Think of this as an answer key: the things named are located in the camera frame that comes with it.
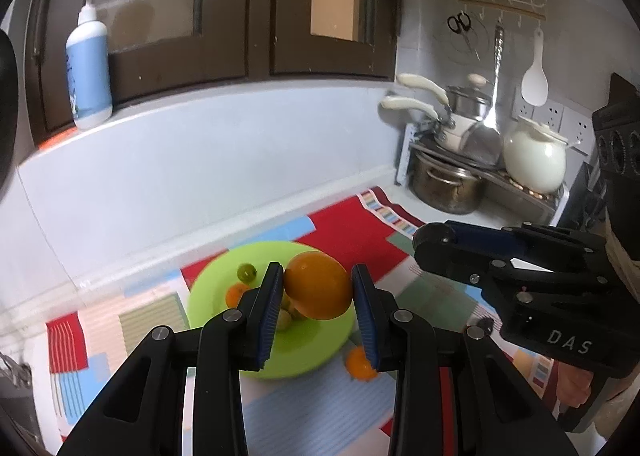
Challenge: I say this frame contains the large steel stockpot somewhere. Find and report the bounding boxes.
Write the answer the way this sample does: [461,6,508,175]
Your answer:
[410,151,487,215]

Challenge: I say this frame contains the white wall power outlet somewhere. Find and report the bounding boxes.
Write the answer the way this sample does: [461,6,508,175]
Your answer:
[512,86,593,154]

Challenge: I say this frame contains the white ceramic pot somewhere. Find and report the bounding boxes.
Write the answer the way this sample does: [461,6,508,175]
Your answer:
[502,117,571,195]

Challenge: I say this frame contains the dark brown window frame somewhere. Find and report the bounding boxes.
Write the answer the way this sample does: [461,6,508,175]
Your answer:
[25,0,402,147]

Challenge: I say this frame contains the white metal dish rack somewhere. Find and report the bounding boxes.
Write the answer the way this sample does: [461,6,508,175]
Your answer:
[395,123,571,227]

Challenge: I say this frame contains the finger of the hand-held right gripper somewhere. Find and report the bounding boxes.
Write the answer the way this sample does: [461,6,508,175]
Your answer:
[444,220,603,259]
[414,222,506,287]

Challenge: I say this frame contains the large orange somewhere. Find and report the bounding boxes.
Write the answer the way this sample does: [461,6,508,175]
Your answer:
[283,252,354,321]

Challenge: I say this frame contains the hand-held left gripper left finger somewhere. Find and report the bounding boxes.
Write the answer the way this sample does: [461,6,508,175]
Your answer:
[56,262,286,456]

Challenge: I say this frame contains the steel ladle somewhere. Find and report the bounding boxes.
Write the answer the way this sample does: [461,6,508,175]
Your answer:
[462,23,506,167]

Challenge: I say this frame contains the colourful patchwork tablecloth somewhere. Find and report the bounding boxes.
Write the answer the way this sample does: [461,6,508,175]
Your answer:
[46,188,596,442]

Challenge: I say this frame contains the small black hanging scissors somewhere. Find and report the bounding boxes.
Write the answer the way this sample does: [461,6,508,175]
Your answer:
[446,12,481,61]

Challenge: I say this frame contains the steel saucepan cream handle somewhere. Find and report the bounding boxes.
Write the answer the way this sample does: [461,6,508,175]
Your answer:
[396,73,495,121]

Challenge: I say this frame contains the white saucepan cream handle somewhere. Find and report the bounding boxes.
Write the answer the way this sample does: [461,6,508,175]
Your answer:
[380,94,473,149]

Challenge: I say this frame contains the white rice paddle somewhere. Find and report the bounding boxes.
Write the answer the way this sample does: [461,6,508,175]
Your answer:
[521,28,549,106]

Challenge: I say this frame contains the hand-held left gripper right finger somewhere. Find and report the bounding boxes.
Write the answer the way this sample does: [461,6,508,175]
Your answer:
[350,264,576,456]

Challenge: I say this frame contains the white blue pump bottle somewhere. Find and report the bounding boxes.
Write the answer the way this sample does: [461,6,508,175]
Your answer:
[66,0,113,131]

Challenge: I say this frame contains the small orange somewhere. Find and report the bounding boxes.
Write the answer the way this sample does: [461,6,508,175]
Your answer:
[225,284,253,309]
[346,346,379,382]

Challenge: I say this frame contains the green plate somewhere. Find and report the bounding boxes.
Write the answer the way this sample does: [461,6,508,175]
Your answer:
[186,241,357,381]

